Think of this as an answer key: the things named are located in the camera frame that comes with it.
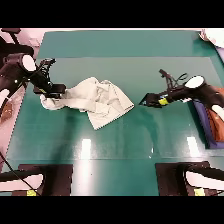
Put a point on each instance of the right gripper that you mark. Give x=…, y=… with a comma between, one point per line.
x=154, y=99

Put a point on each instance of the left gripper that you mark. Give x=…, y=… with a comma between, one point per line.
x=53, y=90

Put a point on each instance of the white shirt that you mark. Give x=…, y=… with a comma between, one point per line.
x=100, y=100

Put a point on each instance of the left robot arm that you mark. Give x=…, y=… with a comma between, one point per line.
x=15, y=71

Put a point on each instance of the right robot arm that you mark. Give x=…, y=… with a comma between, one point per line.
x=203, y=88

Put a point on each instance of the purple garment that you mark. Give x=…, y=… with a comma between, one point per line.
x=204, y=123

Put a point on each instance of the black office chair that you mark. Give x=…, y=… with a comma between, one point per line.
x=10, y=48

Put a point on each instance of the orange garment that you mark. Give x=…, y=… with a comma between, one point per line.
x=216, y=125

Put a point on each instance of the heap of clothes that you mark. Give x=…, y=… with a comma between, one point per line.
x=215, y=36

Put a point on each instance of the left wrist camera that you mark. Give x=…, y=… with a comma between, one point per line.
x=46, y=66

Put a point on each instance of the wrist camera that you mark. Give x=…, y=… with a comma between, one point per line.
x=170, y=80
x=46, y=66

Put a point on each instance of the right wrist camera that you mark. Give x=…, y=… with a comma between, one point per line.
x=170, y=80

